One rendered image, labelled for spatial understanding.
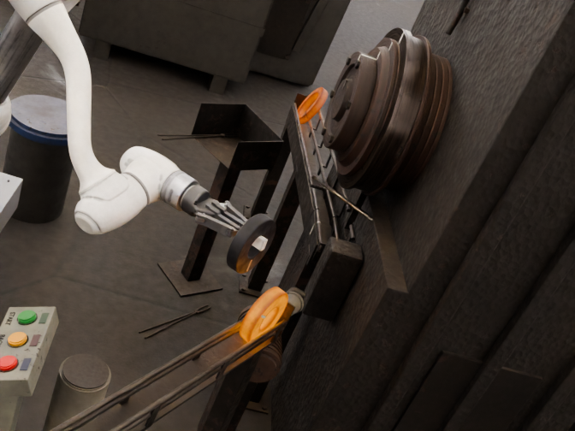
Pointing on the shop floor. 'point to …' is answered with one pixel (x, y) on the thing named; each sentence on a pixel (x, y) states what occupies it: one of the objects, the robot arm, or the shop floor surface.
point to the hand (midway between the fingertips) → (252, 238)
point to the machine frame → (459, 252)
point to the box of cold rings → (181, 32)
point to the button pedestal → (19, 382)
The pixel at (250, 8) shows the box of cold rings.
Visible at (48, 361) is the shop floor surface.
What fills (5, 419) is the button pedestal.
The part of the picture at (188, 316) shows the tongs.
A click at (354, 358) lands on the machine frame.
